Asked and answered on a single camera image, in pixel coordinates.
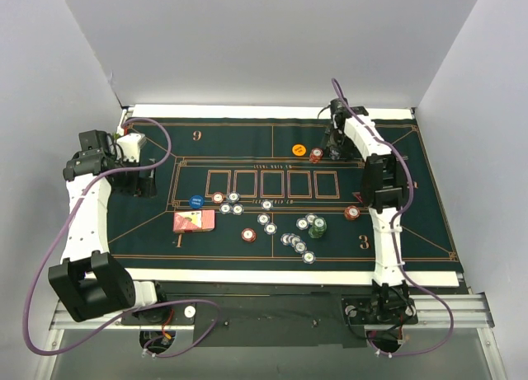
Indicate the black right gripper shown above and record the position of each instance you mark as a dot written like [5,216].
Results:
[332,141]

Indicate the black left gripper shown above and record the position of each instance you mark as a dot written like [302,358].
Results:
[134,181]

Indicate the blue chip stack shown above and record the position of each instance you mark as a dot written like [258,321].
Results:
[334,154]

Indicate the orange big blind button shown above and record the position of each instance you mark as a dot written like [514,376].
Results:
[298,150]

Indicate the blue small blind button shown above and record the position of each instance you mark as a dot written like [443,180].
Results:
[196,201]

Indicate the red playing card deck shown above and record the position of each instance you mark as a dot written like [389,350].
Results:
[194,221]

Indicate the single red poker chip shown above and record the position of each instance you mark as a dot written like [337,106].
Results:
[218,197]

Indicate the green poker chip stack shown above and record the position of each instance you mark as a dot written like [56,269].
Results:
[318,228]

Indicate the red poker chip stack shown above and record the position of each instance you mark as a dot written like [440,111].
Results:
[248,235]

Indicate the red triangular all-in marker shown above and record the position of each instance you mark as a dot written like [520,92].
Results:
[357,195]

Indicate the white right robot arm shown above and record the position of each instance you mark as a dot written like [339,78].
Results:
[384,192]

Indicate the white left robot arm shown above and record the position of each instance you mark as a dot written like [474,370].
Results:
[89,281]

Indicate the green poker table mat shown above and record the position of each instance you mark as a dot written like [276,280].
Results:
[252,157]

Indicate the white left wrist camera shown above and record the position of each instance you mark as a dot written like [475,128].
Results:
[129,147]

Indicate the aluminium mounting rail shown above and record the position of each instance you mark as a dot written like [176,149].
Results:
[463,311]

